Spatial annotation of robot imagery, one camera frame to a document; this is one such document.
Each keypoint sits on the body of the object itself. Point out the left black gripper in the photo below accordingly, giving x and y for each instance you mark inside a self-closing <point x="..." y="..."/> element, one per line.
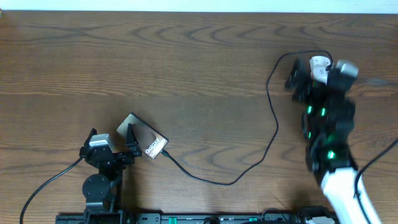
<point x="116" y="157"/>

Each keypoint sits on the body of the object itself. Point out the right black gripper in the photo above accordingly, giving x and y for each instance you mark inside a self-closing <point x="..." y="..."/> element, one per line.
<point x="310" y="89"/>

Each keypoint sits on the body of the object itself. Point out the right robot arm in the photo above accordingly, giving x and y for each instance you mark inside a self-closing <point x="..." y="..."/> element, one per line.
<point x="327" y="120"/>

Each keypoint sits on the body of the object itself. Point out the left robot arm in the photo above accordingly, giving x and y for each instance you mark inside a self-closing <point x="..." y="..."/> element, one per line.
<point x="103" y="190"/>

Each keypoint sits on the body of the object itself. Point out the white power strip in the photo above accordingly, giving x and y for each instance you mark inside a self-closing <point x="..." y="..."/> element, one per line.
<point x="318" y="67"/>

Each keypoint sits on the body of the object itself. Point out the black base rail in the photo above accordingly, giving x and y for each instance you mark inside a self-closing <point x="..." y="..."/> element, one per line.
<point x="155" y="218"/>

